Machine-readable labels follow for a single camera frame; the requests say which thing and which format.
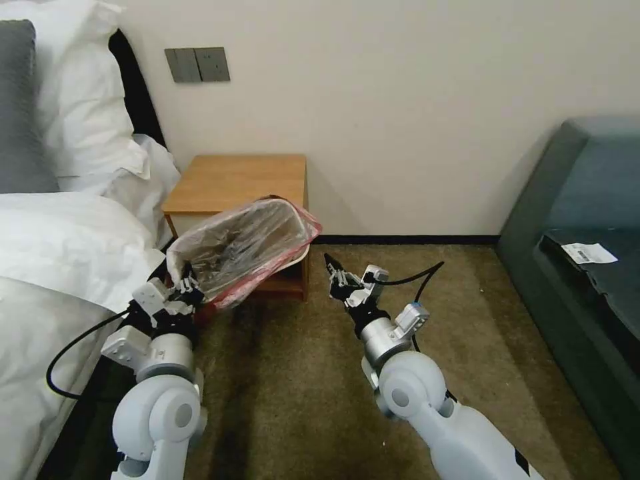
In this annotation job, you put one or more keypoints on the black headboard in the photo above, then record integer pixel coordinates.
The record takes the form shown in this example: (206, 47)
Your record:
(137, 85)

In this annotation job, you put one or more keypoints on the white duvet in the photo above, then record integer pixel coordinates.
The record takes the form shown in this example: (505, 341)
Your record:
(65, 260)

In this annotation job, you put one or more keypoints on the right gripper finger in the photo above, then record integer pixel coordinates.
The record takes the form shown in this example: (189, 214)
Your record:
(339, 277)
(361, 296)

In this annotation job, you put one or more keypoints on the white printed label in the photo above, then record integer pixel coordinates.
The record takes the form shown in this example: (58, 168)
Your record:
(590, 252)

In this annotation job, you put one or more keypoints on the crumpled white pillow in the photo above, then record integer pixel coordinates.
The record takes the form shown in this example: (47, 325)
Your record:
(142, 175)

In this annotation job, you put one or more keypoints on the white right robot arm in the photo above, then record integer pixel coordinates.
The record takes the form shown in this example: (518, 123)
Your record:
(415, 395)

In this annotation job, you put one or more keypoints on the clear red-edged garbage bag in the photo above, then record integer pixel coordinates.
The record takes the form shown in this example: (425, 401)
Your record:
(240, 250)

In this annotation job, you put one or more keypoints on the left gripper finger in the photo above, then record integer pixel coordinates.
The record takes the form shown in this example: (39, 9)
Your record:
(192, 290)
(176, 306)

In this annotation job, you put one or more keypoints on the grey wall socket panel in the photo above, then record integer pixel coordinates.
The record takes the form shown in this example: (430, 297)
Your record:
(214, 63)

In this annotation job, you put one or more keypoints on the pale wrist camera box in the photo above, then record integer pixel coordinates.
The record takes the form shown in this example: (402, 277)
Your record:
(376, 276)
(150, 297)

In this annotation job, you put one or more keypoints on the dark baseboard strip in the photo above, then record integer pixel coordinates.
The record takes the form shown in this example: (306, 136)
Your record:
(410, 238)

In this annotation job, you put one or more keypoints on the grey wall switch panel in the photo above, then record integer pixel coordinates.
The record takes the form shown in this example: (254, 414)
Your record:
(181, 65)

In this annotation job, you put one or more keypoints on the dark green sofa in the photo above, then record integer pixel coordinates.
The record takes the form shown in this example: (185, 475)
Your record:
(550, 210)

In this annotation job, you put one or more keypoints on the grey pillow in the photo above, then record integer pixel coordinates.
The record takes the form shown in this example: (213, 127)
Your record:
(20, 110)

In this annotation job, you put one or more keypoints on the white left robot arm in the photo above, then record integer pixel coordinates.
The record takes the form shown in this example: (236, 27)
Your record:
(160, 410)

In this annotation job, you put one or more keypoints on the wooden nightstand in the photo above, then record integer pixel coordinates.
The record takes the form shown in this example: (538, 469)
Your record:
(235, 180)

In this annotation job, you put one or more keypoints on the large white pillow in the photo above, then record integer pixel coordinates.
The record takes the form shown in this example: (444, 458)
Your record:
(82, 90)

